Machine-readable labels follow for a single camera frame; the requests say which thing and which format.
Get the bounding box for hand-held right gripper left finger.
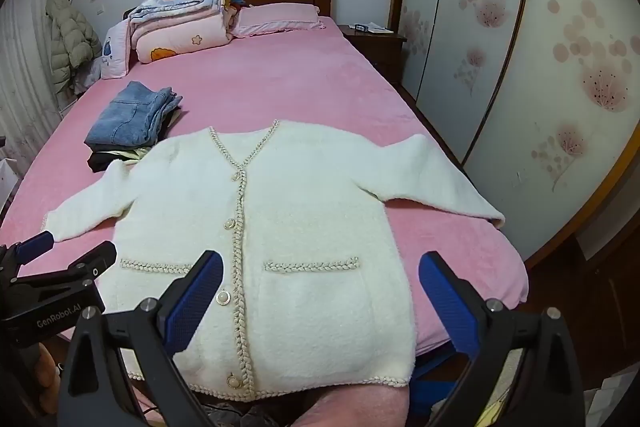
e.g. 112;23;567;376
56;250;224;427

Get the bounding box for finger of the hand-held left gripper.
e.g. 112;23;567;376
0;230;55;278
17;241;117;285

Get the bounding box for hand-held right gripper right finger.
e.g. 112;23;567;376
418;251;586;427

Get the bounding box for white fuzzy cardigan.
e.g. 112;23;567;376
44;119;506;403

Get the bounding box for person's left hand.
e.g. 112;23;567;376
32;344;65;408

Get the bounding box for white paper bag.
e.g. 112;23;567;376
0;157;21;202

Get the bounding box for blue plastic stool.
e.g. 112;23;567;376
410;347;471;413

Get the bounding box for folded black garment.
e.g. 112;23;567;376
87;147;136;174

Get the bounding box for folded yellow-green garment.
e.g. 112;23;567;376
107;147;153;165

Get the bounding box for folded blue jeans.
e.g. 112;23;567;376
84;81;183;148

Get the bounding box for pale patterned curtain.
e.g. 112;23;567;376
0;0;66;148

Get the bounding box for small pink printed cushion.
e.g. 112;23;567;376
97;19;133;80

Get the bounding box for beige puffer jacket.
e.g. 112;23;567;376
45;0;103;95

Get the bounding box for pink plush bed blanket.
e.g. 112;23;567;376
0;14;530;358

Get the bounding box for wooden nightstand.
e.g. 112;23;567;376
337;24;408;85

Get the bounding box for floral wardrobe sliding doors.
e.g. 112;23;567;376
395;0;640;268

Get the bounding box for pink pillow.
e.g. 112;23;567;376
231;3;326;38

